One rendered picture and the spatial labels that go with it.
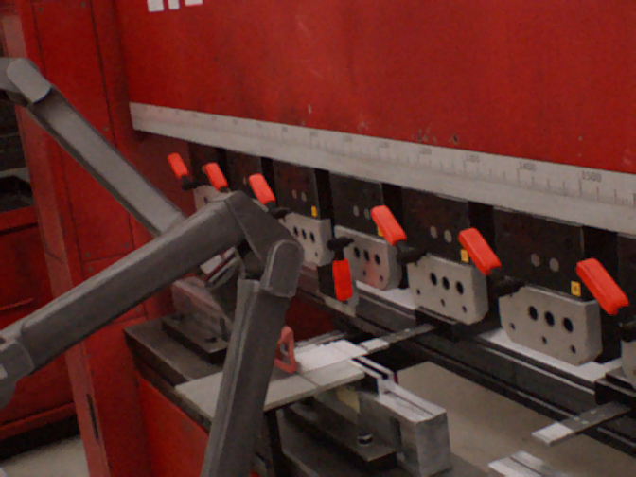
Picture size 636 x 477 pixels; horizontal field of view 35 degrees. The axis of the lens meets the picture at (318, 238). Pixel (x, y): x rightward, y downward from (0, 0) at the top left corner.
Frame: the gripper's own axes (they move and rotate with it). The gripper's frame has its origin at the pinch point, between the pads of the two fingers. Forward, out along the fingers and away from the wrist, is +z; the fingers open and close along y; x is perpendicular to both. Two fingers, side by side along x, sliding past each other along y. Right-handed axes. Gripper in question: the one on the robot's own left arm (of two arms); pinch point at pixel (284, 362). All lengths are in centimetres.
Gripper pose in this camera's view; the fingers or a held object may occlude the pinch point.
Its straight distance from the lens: 169.1
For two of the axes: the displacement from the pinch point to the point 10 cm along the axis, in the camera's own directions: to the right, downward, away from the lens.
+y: -4.6, -1.7, 8.7
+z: 5.2, 7.5, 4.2
